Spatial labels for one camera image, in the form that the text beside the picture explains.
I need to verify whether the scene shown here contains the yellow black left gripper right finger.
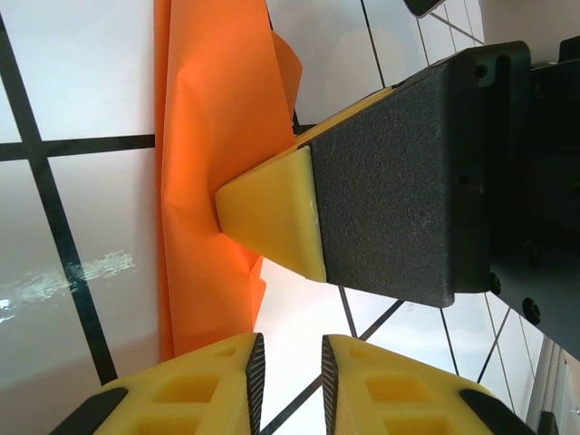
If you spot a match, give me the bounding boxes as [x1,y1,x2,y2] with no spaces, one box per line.
[321,333,536,435]

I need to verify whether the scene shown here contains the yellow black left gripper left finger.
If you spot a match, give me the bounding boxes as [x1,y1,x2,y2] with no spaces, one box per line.
[49,333,266,435]

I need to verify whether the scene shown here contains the orange square paper sheet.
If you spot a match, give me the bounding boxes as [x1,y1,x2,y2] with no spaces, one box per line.
[153,0,304,359]

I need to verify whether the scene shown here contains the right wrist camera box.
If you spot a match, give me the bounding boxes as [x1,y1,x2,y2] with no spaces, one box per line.
[401,0,448,20]

